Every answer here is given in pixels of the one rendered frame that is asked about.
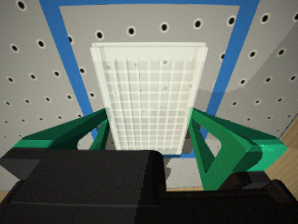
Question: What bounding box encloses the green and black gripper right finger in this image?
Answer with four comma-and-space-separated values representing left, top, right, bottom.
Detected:
188, 108, 287, 190

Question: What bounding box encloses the blue tape outline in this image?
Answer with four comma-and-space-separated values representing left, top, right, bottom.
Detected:
39, 0, 260, 116

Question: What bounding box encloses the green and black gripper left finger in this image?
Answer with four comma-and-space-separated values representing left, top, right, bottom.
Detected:
12, 108, 110, 150

